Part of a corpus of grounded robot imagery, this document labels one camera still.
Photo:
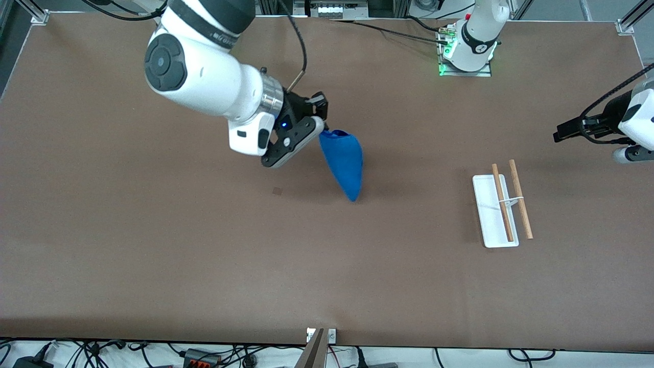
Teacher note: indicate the blue microfibre towel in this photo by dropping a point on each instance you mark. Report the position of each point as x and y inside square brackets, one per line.
[345, 158]

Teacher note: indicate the white electrical box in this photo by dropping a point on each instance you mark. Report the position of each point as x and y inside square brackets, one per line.
[332, 10]

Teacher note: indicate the black orange power strip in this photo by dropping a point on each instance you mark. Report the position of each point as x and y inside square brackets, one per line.
[202, 359]

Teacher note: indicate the black floor plug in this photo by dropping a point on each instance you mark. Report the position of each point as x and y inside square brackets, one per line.
[378, 365]

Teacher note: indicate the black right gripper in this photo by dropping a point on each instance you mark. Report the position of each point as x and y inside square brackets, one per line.
[295, 109]

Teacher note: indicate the grey brown camera pole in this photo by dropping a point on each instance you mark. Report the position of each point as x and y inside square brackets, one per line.
[312, 355]

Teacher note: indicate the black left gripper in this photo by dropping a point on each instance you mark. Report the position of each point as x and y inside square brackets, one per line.
[611, 111]

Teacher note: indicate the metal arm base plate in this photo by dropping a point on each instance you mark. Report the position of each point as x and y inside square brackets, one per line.
[467, 73]

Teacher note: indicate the aluminium frame strut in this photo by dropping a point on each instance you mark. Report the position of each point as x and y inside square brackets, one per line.
[638, 13]

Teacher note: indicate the black power adapter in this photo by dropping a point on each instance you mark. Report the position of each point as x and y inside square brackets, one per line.
[30, 363]

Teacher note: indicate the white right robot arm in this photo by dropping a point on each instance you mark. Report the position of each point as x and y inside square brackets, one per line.
[204, 76]

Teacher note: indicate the white rack with wooden bars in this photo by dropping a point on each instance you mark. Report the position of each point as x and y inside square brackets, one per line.
[490, 225]

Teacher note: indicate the metal table corner bracket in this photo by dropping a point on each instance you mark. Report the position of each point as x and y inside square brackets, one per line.
[40, 18]
[624, 26]

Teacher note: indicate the small metal edge bracket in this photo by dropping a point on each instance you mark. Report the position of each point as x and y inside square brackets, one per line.
[332, 336]

